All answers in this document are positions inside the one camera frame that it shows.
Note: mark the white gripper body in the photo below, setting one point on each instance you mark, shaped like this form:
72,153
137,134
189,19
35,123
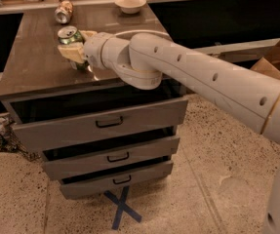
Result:
93,50

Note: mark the green soda can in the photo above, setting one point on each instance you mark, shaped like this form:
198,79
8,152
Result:
68,35

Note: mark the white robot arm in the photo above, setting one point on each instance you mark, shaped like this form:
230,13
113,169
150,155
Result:
248,96

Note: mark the orange silver soda can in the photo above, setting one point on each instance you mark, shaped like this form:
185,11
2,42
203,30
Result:
63,12

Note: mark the white ceramic bowl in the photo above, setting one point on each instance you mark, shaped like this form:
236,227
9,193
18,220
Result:
130,7

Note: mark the top grey drawer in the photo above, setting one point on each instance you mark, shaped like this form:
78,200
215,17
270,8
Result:
85,128

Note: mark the grey drawer cabinet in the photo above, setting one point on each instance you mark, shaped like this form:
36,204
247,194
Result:
39,85

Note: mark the middle grey drawer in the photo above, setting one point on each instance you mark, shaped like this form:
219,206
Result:
111,158

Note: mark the blue tape cross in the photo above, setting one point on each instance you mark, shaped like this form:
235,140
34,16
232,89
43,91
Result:
122,207

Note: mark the clutter pile with wire basket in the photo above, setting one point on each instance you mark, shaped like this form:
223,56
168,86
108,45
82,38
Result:
9,142

